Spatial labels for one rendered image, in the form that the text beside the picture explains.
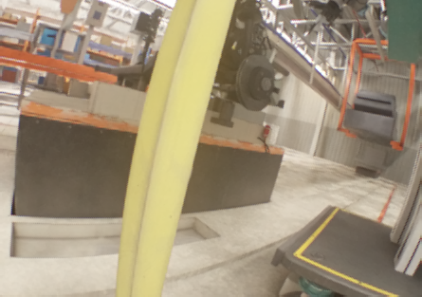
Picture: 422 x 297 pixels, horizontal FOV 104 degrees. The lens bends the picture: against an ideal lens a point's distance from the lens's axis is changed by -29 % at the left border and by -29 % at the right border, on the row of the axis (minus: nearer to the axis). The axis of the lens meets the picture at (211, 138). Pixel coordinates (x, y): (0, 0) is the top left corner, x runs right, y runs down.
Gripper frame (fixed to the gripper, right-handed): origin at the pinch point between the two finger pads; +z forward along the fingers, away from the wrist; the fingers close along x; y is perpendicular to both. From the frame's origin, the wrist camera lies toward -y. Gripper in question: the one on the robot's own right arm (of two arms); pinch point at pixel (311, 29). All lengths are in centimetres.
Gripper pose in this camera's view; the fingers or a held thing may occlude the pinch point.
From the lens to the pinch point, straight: 122.2
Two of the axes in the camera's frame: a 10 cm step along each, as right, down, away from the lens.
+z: -6.1, 7.7, 1.9
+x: 1.8, -1.0, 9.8
